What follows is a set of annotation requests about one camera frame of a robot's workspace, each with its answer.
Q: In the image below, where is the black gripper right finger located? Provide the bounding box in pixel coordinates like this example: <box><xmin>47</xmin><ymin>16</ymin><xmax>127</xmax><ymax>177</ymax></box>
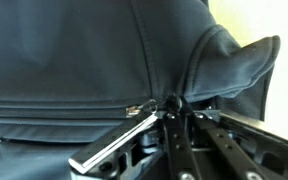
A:
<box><xmin>193</xmin><ymin>112</ymin><xmax>274</xmax><ymax>180</ymax></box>

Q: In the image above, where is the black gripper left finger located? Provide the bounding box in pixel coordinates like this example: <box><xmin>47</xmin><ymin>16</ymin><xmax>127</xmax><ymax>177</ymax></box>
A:
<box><xmin>163</xmin><ymin>113</ymin><xmax>201</xmax><ymax>180</ymax></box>

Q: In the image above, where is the metal zipper pull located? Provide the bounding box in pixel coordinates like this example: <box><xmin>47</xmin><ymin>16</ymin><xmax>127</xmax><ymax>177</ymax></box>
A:
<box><xmin>125</xmin><ymin>99</ymin><xmax>157</xmax><ymax>118</ymax></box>

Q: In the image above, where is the black zip jumper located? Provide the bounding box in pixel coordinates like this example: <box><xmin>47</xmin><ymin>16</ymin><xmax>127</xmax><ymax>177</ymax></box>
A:
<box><xmin>0</xmin><ymin>0</ymin><xmax>280</xmax><ymax>180</ymax></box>

